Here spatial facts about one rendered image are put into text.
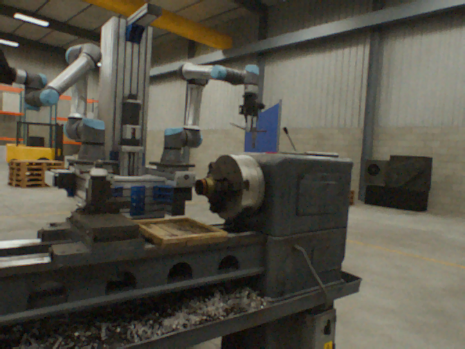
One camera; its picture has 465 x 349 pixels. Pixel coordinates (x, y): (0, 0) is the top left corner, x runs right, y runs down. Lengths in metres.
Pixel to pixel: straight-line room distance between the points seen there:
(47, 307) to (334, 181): 1.41
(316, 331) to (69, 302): 1.21
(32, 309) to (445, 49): 11.57
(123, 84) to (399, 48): 10.79
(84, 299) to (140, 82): 1.41
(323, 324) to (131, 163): 1.42
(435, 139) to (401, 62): 2.65
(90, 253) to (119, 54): 1.39
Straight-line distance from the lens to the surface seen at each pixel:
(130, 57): 2.28
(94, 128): 1.96
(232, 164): 1.57
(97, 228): 1.21
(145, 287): 1.38
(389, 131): 11.80
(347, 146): 12.31
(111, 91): 2.20
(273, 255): 1.63
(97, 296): 1.33
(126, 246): 1.21
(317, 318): 1.91
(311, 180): 1.72
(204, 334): 1.40
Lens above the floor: 1.24
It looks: 3 degrees down
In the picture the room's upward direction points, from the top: 3 degrees clockwise
